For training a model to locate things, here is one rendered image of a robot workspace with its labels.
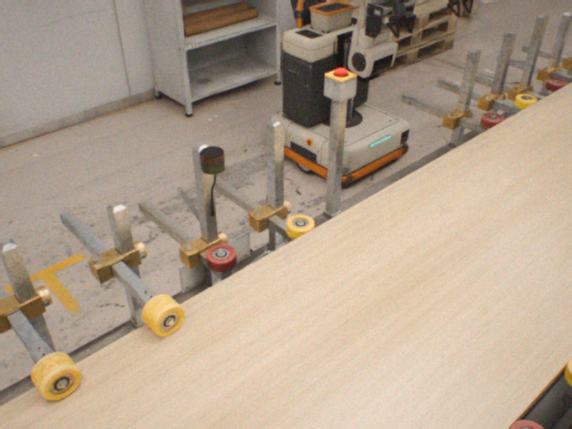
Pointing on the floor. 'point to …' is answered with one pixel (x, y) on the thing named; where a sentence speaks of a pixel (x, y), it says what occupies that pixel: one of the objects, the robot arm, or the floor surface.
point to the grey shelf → (210, 49)
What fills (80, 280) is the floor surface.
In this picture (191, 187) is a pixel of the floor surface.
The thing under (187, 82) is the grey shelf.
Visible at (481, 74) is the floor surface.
